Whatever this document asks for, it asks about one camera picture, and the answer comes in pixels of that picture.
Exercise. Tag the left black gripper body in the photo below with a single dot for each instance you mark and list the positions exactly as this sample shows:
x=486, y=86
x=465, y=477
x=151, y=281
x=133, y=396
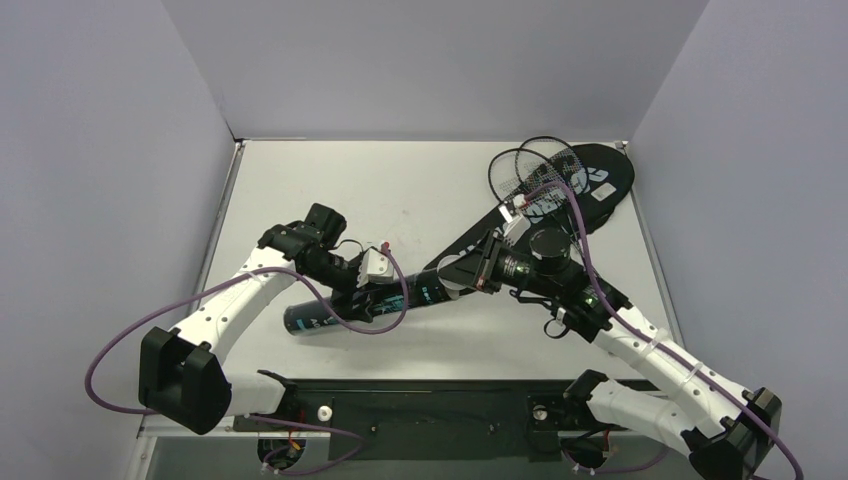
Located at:
x=361, y=295

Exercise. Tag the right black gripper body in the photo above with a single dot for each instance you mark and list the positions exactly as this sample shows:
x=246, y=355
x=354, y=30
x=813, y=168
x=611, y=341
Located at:
x=486, y=266

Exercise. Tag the black shuttlecock tube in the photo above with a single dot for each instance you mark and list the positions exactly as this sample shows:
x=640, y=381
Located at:
x=374, y=300

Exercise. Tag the translucent tube lid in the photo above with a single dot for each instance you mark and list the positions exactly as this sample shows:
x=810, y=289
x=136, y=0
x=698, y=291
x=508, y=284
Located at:
x=447, y=273

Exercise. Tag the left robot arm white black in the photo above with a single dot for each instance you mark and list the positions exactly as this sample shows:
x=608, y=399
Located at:
x=182, y=375

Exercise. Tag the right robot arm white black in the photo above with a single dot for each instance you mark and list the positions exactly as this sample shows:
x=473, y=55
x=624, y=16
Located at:
x=722, y=427

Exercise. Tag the badminton racket rear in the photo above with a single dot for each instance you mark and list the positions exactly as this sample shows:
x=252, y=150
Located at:
x=565, y=164

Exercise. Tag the black racket bag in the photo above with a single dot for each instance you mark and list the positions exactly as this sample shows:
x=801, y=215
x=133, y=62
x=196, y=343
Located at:
x=611, y=176

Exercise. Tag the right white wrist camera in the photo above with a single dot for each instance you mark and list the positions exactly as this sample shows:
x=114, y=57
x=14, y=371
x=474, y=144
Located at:
x=515, y=224

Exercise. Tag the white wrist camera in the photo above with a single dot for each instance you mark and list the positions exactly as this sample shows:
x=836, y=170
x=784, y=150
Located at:
x=375, y=268
x=515, y=224

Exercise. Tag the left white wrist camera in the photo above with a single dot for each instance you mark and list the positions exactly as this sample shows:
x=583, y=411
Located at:
x=375, y=268

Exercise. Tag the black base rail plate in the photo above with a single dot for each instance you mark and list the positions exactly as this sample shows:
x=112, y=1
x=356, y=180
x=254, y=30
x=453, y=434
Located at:
x=443, y=419

